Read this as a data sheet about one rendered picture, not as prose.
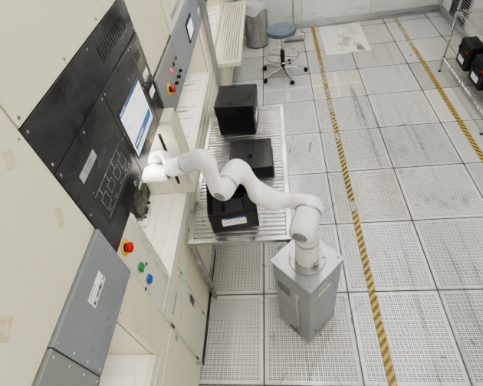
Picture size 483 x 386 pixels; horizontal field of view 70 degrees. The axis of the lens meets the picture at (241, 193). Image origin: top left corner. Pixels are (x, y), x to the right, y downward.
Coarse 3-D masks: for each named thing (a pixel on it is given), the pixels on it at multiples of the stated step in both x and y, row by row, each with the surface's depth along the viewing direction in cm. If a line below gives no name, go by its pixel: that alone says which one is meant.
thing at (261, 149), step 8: (232, 144) 236; (240, 144) 235; (248, 144) 233; (256, 144) 232; (264, 144) 231; (232, 152) 230; (240, 152) 229; (248, 152) 228; (256, 152) 227; (264, 152) 226; (272, 152) 238; (248, 160) 223; (256, 160) 222; (264, 160) 221; (272, 160) 220; (256, 168) 218; (264, 168) 218; (272, 168) 218; (256, 176) 223; (264, 176) 223; (272, 176) 223
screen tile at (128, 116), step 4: (128, 108) 137; (128, 112) 137; (132, 112) 140; (124, 116) 133; (128, 116) 136; (132, 116) 140; (136, 116) 144; (124, 120) 133; (128, 120) 136; (136, 120) 144; (128, 124) 136; (136, 124) 144; (132, 128) 139; (136, 128) 144; (132, 132) 139; (136, 132) 143; (132, 136) 139
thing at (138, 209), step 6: (144, 186) 197; (138, 192) 188; (144, 192) 196; (138, 198) 187; (144, 198) 196; (138, 204) 187; (144, 204) 195; (132, 210) 184; (138, 210) 186; (144, 210) 194; (138, 216) 188; (144, 216) 196
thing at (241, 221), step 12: (240, 192) 216; (216, 204) 214; (228, 204) 212; (240, 204) 211; (252, 204) 210; (216, 216) 188; (228, 216) 189; (240, 216) 190; (252, 216) 192; (216, 228) 197; (228, 228) 198; (240, 228) 199
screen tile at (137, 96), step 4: (136, 88) 146; (136, 92) 146; (140, 92) 150; (136, 96) 146; (140, 96) 150; (132, 100) 141; (136, 100) 145; (144, 100) 154; (136, 104) 145; (144, 104) 153; (140, 108) 149; (144, 108) 153; (136, 112) 145; (140, 112) 149; (144, 112) 153; (140, 116) 148; (140, 120) 148
